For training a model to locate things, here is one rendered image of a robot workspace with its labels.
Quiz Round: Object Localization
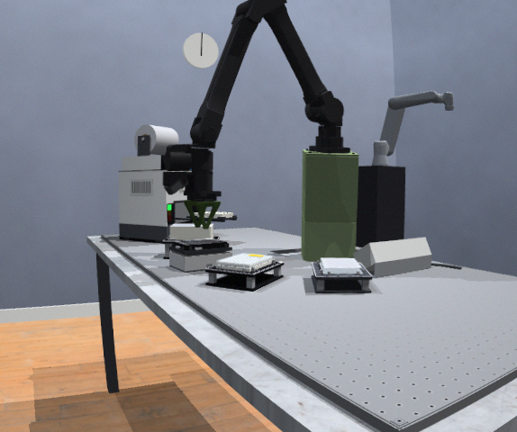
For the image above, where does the white control panel with buttons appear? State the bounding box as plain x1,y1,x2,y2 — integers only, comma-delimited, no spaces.
353,238,462,278

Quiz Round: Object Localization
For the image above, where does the white horizontal cylinder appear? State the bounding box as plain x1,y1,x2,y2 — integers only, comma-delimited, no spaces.
134,124,179,155

